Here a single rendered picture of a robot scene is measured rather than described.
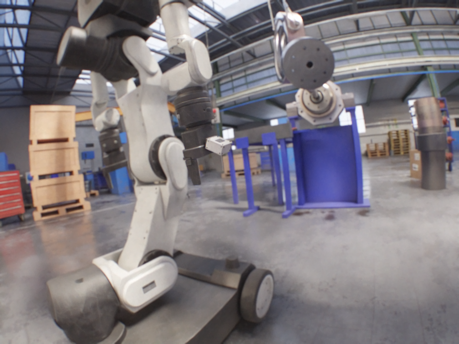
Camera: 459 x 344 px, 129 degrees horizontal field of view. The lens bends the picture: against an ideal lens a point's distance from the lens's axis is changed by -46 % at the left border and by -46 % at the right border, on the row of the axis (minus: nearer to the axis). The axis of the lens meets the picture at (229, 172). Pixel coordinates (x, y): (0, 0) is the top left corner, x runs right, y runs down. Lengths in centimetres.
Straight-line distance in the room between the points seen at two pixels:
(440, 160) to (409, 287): 202
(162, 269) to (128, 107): 49
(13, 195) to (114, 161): 369
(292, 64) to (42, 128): 422
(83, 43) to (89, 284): 59
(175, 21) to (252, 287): 77
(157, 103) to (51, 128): 387
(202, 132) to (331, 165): 188
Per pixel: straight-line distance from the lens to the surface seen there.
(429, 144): 274
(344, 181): 225
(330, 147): 223
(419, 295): 96
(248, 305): 68
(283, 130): 193
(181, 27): 54
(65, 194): 425
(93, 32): 62
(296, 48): 74
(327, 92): 202
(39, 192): 424
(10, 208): 435
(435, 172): 280
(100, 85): 86
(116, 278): 54
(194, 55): 48
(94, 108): 88
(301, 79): 80
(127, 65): 64
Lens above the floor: 57
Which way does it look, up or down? 3 degrees down
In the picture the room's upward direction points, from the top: 7 degrees counter-clockwise
